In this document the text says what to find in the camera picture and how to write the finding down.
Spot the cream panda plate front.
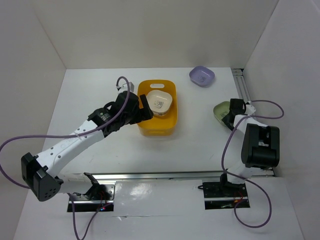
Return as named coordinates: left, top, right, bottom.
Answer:
left=153, top=110, right=170, bottom=118

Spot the cream panda plate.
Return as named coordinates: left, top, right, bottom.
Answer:
left=153, top=110, right=170, bottom=118
left=146, top=90, right=173, bottom=113

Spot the green panda plate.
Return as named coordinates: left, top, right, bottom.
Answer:
left=213, top=101, right=230, bottom=128

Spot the cream panda plate back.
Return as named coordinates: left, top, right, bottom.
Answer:
left=146, top=90, right=173, bottom=113

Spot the purple plate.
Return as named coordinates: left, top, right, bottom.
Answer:
left=189, top=65, right=216, bottom=88

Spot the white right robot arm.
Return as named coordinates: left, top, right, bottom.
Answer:
left=218, top=98, right=280, bottom=196

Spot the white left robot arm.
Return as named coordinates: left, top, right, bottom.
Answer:
left=21, top=90, right=153, bottom=202

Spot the yellow plastic bin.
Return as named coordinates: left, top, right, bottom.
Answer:
left=137, top=79, right=178, bottom=137

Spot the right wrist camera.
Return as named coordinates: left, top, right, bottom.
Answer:
left=244, top=102, right=256, bottom=116

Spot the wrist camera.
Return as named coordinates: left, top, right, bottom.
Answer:
left=244, top=102, right=256, bottom=116
left=117, top=82, right=135, bottom=94

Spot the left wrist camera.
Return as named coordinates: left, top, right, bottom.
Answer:
left=117, top=82, right=135, bottom=94

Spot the aluminium table edge rail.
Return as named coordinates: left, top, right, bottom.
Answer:
left=59, top=169, right=226, bottom=183

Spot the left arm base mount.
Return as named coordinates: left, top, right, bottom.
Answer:
left=67, top=181, right=116, bottom=213

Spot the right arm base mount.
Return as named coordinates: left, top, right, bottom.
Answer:
left=197, top=182, right=250, bottom=210

